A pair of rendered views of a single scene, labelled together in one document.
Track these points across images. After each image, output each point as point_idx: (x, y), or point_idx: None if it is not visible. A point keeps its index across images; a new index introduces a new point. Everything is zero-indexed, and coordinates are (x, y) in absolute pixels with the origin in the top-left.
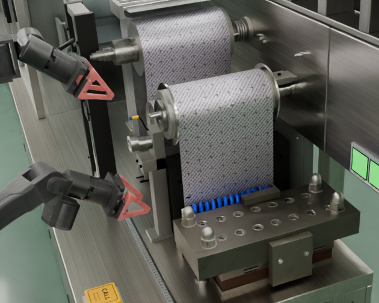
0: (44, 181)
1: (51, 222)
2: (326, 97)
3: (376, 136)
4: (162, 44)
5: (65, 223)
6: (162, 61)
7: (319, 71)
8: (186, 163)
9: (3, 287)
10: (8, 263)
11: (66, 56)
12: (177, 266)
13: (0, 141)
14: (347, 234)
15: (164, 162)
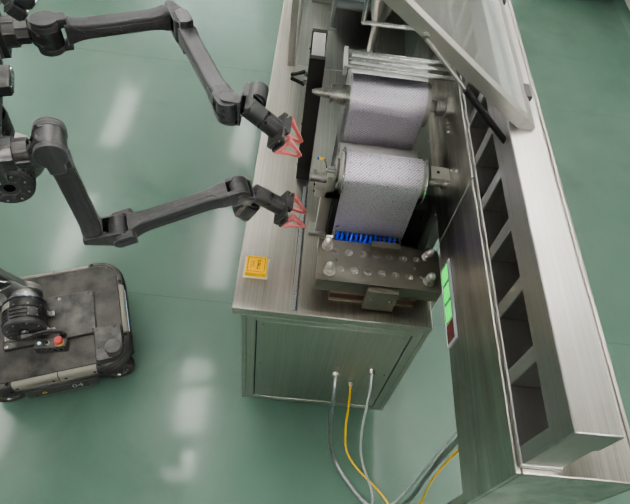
0: (236, 195)
1: (236, 214)
2: (453, 215)
3: (457, 271)
4: (366, 106)
5: (245, 217)
6: (362, 117)
7: (457, 195)
8: (341, 208)
9: (233, 160)
10: (244, 141)
11: (275, 121)
12: (314, 261)
13: (279, 13)
14: (427, 299)
15: (331, 194)
